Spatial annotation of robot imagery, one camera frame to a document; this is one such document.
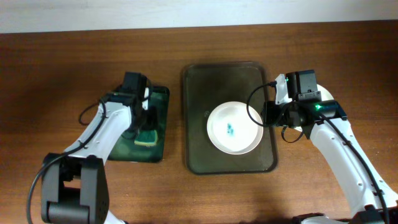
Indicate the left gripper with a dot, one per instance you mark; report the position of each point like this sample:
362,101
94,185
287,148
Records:
149,118

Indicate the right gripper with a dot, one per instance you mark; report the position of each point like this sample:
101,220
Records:
268,107

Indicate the green and yellow sponge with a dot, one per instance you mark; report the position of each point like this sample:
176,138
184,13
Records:
147,138

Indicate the white plate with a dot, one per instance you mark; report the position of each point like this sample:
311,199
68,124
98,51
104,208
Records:
325,94
235,128

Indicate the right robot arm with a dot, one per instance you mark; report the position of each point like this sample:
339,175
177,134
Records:
325,123

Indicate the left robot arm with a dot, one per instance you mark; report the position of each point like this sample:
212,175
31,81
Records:
74,185

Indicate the dark green small tray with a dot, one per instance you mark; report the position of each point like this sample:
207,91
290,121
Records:
125,150

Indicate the brown rectangular serving tray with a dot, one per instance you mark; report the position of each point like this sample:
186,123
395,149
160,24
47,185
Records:
206,86

